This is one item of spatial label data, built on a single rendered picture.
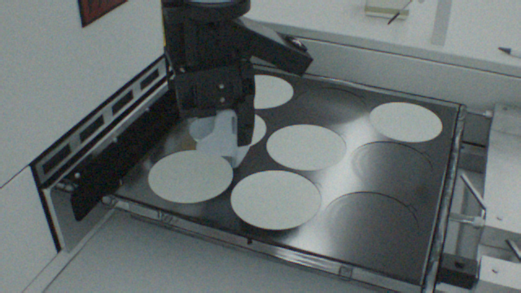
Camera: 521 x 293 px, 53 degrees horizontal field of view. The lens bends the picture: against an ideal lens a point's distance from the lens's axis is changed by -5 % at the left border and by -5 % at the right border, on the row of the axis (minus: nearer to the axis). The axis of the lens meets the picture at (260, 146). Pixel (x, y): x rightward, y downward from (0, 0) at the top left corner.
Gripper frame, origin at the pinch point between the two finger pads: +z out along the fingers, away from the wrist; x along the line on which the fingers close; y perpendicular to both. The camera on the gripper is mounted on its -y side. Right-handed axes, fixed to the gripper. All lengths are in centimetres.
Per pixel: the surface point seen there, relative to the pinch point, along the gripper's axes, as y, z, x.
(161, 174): 9.3, 1.3, -1.1
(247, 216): 1.8, 1.3, 9.0
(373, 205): -11.8, 1.4, 11.8
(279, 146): -5.9, 1.3, -2.1
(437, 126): -27.8, 1.3, 0.4
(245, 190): 0.8, 1.3, 4.9
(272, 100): -8.8, 1.3, -13.0
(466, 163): -33.6, 8.1, 1.7
